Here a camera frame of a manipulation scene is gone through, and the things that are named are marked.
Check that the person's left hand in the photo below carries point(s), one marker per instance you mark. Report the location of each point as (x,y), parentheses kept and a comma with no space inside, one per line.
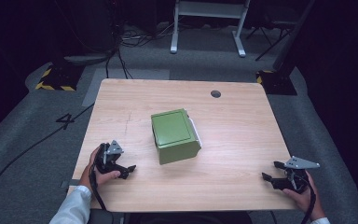
(96,179)

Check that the black tripod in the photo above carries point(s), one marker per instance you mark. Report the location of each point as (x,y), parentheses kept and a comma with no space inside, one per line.
(270,37)

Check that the dark slanted stand post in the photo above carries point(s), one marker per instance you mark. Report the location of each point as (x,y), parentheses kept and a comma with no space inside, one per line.
(293,37)

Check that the white metal desk frame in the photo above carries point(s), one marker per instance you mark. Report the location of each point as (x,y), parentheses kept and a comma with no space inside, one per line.
(209,9)

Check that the person's right hand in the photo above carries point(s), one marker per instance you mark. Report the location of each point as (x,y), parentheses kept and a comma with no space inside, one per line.
(307,202)

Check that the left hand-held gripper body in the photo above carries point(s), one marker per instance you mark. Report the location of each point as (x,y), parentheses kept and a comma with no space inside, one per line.
(107,158)

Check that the grey round stand base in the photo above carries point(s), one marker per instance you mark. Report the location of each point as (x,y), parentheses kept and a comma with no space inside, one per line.
(85,59)

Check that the green metal box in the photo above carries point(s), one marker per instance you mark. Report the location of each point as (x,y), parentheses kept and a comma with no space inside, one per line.
(174,132)

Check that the black yellow striped base plate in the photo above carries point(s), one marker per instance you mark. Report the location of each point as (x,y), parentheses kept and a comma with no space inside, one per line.
(60,79)
(276,82)

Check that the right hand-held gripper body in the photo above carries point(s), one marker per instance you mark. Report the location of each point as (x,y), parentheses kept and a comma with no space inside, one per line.
(295,183)

